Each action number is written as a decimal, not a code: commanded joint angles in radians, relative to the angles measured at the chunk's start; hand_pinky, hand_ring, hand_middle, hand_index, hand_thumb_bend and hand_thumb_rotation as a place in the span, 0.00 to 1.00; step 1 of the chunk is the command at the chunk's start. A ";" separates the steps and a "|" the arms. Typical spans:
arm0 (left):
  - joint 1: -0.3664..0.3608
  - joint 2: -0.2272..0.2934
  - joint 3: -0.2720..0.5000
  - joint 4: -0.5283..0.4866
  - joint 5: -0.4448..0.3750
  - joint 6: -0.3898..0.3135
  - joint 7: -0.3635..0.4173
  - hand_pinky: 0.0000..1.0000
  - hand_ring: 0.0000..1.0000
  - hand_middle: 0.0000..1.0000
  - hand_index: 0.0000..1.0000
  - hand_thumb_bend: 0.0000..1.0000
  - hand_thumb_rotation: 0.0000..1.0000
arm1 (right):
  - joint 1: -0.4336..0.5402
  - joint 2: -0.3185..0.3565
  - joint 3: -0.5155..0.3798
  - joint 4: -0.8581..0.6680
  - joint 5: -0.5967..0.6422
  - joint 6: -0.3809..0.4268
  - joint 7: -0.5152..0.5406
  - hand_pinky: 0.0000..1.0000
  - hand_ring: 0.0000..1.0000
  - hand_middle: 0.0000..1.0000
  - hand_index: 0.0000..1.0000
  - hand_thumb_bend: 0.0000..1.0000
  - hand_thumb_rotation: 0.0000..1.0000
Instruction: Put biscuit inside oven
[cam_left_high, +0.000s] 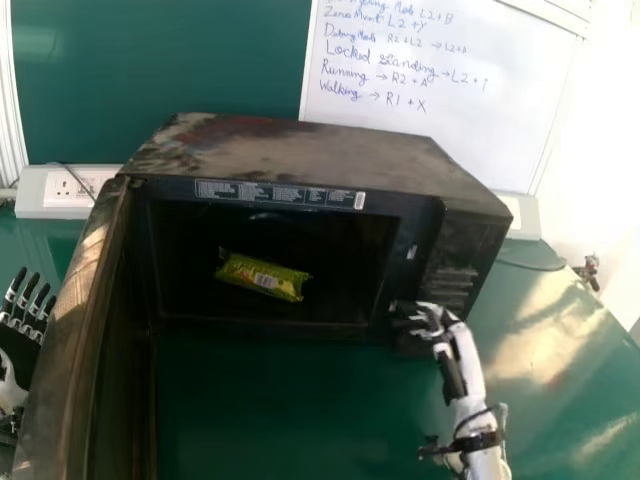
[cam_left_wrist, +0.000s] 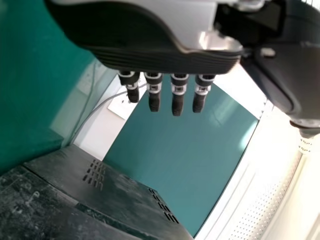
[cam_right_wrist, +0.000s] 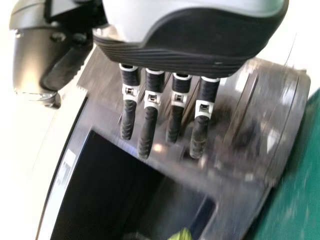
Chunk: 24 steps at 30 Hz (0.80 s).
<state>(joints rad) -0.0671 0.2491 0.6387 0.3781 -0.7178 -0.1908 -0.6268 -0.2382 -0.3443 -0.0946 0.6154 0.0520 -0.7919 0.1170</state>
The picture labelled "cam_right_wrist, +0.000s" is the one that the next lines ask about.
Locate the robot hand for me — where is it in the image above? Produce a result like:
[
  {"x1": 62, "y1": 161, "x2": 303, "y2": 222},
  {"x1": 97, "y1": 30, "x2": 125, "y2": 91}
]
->
[{"x1": 8, "y1": 0, "x2": 290, "y2": 160}]

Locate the yellow-green biscuit packet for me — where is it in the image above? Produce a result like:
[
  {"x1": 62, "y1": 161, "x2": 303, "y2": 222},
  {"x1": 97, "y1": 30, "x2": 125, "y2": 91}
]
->
[{"x1": 169, "y1": 227, "x2": 194, "y2": 240}]

